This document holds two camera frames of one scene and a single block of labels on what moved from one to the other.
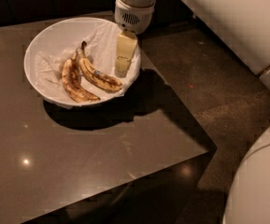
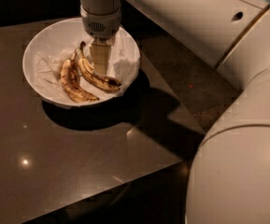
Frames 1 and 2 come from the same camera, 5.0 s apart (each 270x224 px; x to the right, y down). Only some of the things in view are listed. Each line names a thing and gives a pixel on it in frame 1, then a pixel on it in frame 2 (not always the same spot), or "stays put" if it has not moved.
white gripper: [131, 19] to [101, 24]
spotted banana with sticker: [92, 77] stays put
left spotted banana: [71, 76] stays put
